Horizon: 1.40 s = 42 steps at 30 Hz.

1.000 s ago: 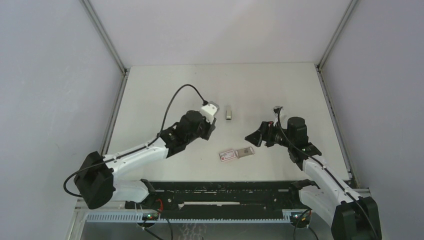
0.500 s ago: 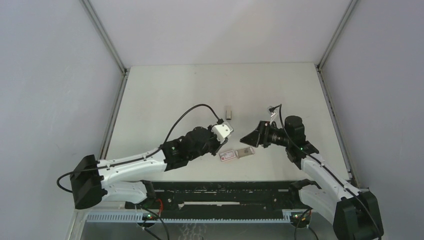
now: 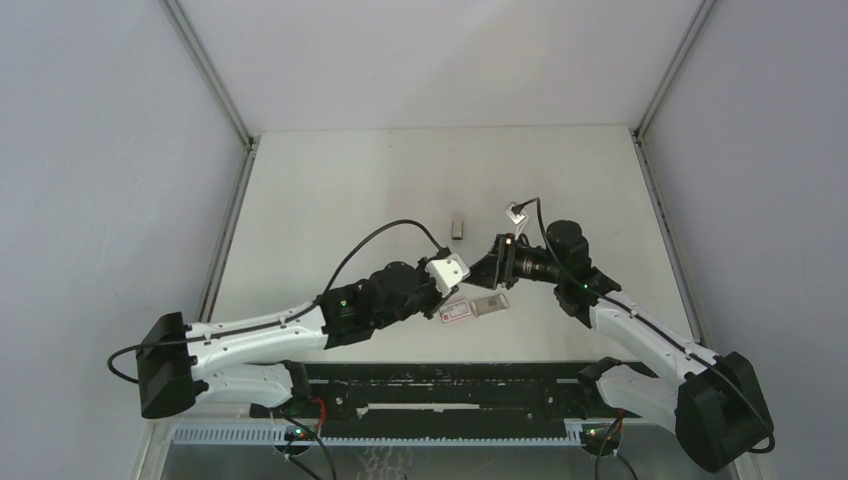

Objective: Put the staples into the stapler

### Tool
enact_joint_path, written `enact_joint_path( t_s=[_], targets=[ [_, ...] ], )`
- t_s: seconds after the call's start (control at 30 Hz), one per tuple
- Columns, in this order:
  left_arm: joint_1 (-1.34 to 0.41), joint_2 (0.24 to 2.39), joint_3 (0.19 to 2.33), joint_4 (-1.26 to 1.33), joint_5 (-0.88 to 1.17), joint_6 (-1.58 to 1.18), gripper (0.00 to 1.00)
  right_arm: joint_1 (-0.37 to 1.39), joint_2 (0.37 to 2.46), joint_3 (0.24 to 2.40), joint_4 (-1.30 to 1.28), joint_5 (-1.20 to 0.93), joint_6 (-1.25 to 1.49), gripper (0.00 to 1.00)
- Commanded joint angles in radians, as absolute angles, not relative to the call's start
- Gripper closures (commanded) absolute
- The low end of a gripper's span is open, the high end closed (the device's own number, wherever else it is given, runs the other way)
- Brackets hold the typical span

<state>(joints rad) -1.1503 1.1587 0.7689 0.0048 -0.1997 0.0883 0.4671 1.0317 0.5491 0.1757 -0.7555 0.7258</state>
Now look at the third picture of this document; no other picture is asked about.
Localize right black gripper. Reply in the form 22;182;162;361
462;234;564;290

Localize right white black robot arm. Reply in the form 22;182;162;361
465;220;776;473

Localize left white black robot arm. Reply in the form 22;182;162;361
135;261;458;419

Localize left green circuit board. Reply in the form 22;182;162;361
283;427;314;443

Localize green circuit board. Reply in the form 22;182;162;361
580;427;620;445
283;427;314;443

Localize right green circuit board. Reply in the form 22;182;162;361
580;427;620;445

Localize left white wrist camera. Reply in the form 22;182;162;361
425;253;471;297

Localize left black camera cable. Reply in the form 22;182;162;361
107;219;444;386

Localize black camera cable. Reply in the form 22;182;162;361
107;219;444;386
519;197;776;456

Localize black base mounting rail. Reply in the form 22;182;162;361
249;362;618;438

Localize white slotted cable duct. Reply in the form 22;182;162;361
171;423;586;447

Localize right black camera cable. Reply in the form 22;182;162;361
519;197;776;456

